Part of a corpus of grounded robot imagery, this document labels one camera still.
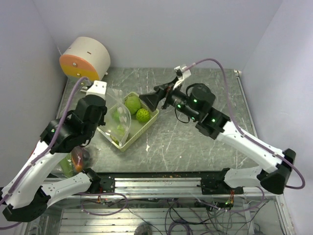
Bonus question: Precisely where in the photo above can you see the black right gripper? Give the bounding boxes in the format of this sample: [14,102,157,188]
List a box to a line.
[139,77,199,121]

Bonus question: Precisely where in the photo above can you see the green custard apple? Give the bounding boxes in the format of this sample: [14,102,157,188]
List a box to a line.
[112,108,127,123]
[135,108,151,122]

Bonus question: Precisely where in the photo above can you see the large green cabbage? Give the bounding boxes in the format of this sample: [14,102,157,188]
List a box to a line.
[124,96,141,115]

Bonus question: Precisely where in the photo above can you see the clear bag white dots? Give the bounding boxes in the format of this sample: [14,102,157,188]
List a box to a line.
[102,88,132,147]

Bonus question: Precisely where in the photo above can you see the pale green perforated basket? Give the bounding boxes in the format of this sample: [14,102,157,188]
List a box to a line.
[97,92,159,152]

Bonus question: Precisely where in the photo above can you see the small green cabbage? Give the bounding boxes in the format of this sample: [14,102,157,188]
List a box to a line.
[110,124,129,146]

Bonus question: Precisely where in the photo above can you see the red meat slab orange rind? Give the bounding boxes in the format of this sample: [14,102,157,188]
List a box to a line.
[71,146,90,173]

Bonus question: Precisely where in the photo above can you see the clear bag orange zipper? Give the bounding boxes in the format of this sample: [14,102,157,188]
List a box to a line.
[51,146,92,179]

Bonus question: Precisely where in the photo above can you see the green leafy vegetable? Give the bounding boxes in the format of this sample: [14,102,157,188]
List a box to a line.
[59,155,73,178]

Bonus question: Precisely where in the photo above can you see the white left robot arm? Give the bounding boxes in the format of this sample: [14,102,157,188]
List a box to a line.
[0,94,107,222]

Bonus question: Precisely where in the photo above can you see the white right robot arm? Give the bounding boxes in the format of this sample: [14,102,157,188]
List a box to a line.
[139,83,296,195]

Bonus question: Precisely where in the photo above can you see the small white grey block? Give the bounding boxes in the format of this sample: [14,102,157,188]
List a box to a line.
[80,86,90,93]

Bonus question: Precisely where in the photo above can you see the round drawer cabinet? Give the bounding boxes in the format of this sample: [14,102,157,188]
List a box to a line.
[59,36,111,81]

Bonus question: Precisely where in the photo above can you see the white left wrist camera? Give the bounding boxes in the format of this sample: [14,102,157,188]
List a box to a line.
[86,81,107,100]

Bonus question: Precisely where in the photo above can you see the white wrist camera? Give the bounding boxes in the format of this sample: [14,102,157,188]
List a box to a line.
[173,64,191,90]
[86,81,107,100]

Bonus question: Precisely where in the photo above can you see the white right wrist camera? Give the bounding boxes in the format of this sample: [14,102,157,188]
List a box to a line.
[173,64,191,90]

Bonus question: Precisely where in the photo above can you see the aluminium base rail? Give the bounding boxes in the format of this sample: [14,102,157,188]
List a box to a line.
[31,171,284,199]

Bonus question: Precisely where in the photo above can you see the loose cables under table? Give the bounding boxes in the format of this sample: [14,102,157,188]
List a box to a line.
[78,190,272,235]

